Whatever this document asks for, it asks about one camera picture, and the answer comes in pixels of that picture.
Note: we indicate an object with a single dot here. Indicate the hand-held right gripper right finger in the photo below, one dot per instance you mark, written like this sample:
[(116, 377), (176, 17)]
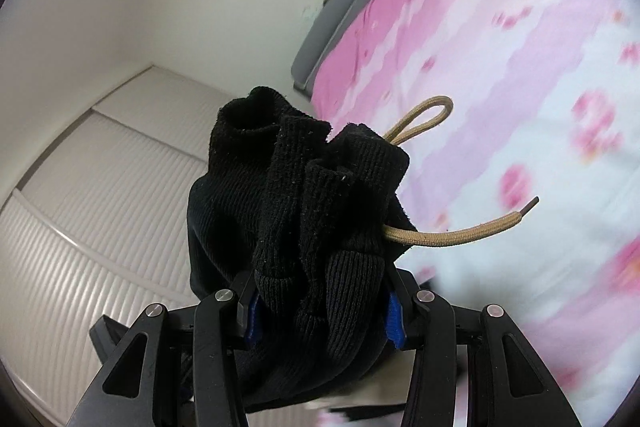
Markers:
[(395, 322)]

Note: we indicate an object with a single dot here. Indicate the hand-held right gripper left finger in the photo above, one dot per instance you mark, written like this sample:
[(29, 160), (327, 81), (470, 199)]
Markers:
[(254, 319)]

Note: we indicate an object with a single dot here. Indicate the white louvred wardrobe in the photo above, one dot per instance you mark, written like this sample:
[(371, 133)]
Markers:
[(100, 217)]

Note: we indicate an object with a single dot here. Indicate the pink floral duvet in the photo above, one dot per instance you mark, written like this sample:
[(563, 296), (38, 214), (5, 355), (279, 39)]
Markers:
[(500, 82)]

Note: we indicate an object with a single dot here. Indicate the small white object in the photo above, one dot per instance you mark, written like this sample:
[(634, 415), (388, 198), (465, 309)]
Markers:
[(307, 12)]

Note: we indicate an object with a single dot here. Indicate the grey bed frame with headboard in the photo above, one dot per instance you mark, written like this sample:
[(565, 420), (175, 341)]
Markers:
[(345, 2)]

